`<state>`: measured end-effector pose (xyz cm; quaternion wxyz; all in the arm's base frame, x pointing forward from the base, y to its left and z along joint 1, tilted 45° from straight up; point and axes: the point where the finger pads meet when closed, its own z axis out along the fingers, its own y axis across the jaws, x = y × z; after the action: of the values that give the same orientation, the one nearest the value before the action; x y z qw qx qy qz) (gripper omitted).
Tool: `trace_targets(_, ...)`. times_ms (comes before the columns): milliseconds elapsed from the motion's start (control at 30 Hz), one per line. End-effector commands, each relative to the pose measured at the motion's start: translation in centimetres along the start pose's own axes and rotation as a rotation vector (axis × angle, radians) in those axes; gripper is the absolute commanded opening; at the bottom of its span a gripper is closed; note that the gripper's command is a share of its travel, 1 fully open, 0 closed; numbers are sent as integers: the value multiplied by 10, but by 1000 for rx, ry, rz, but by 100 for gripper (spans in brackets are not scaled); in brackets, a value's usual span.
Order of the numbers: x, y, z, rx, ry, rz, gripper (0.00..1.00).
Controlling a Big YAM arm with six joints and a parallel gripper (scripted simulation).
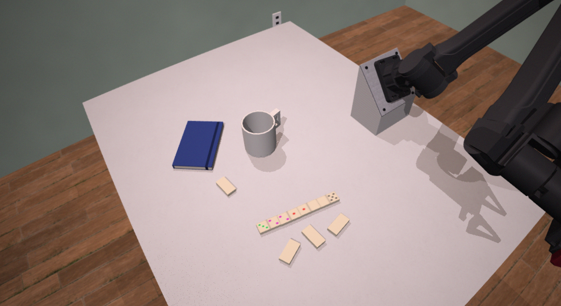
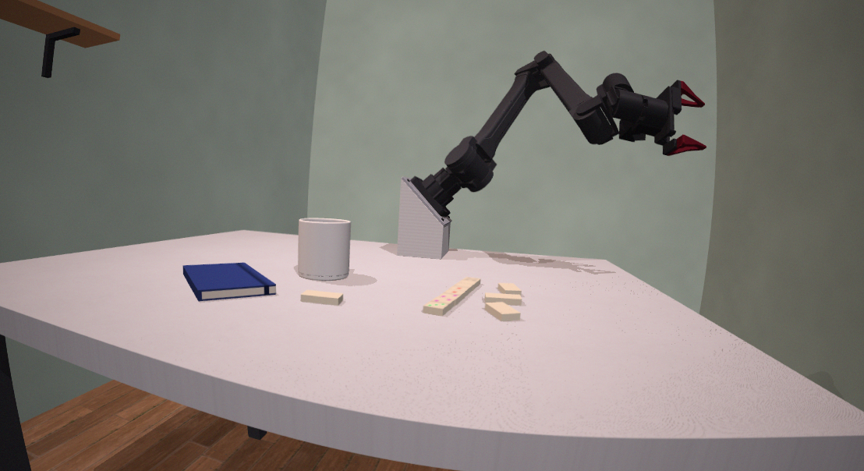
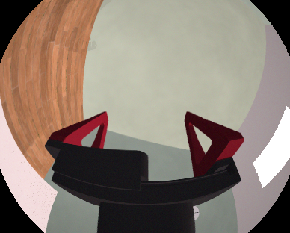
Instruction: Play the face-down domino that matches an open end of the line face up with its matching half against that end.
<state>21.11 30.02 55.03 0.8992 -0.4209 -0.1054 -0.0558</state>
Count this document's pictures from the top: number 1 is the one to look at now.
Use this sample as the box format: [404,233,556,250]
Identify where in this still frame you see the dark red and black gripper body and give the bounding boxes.
[528,166,561,254]

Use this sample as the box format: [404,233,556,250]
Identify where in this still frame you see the blue notebook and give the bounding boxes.
[172,121,224,170]

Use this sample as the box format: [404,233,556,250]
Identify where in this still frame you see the grey mug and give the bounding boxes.
[241,108,281,158]

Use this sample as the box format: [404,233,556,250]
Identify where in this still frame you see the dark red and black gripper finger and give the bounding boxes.
[550,249,561,267]

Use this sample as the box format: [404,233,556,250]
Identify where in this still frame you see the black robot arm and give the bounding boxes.
[374,0,561,196]

